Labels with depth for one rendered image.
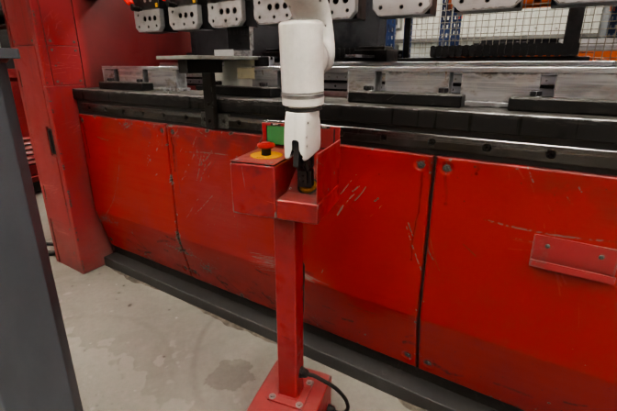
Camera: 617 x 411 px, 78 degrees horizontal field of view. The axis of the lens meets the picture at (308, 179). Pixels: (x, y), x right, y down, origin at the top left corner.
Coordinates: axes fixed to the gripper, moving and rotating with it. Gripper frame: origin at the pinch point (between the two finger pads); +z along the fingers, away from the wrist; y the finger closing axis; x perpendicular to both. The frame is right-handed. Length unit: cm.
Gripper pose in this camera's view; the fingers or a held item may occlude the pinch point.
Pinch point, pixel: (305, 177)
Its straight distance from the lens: 82.1
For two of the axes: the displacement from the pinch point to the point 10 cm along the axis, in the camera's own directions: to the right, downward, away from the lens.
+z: 0.3, 9.3, 3.7
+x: 9.4, 1.0, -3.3
